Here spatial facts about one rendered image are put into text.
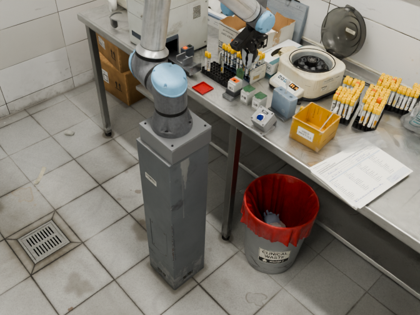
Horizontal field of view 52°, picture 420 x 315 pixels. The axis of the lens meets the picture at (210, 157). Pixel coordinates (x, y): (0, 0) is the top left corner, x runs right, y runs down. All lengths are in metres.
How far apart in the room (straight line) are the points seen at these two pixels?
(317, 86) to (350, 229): 0.77
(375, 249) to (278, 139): 0.82
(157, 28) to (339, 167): 0.79
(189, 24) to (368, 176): 1.06
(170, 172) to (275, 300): 0.97
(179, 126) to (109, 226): 1.12
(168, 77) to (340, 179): 0.69
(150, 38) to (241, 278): 1.33
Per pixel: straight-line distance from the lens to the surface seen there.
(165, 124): 1.53
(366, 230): 2.29
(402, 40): 2.02
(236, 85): 1.84
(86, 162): 2.90
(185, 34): 2.10
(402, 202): 1.61
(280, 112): 1.80
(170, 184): 1.63
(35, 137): 3.17
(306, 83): 1.87
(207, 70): 2.00
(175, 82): 1.44
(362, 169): 1.64
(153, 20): 1.48
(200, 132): 1.57
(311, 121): 1.79
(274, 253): 2.15
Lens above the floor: 1.97
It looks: 44 degrees down
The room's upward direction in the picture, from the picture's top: 3 degrees clockwise
